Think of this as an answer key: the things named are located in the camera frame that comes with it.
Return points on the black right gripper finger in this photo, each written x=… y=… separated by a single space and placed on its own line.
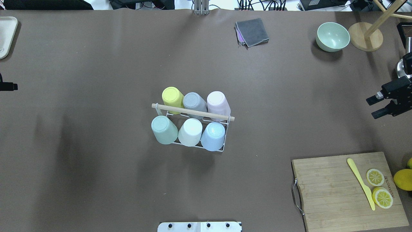
x=382 y=112
x=375 y=98

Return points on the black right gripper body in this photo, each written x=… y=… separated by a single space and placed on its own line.
x=400 y=107

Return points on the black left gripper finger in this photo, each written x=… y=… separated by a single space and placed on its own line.
x=8 y=86

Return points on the pink plastic cup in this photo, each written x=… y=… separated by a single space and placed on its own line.
x=218 y=104

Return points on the green plastic cup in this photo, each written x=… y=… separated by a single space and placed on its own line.
x=164 y=130

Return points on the light blue plastic cup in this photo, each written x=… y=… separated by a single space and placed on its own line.
x=213 y=137

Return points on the yellow plastic cup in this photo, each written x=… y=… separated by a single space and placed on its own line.
x=173 y=97

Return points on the grey plastic cup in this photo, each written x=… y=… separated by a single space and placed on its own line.
x=193 y=101

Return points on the white plastic cup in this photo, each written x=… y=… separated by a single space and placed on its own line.
x=190 y=132

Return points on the metal scoop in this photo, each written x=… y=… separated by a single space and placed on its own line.
x=404 y=66

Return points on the cream plastic serving tray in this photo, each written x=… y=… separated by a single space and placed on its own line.
x=8 y=27

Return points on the wooden mug tree stand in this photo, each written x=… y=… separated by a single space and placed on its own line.
x=367 y=37

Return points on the lemon slice upper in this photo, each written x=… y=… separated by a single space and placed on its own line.
x=375 y=177

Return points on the whole yellow lemon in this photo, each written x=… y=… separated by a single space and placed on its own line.
x=403 y=179

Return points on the mint green bowl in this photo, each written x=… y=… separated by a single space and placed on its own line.
x=332 y=37

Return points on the yellow plastic knife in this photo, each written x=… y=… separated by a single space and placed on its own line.
x=367 y=191

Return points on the wooden cutting board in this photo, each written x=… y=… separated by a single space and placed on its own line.
x=332 y=200

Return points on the folded grey cloth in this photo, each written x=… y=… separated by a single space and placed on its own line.
x=251 y=32

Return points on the white wire cup holder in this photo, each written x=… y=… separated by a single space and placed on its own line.
x=165 y=111

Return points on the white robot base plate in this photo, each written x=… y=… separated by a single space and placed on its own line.
x=208 y=226

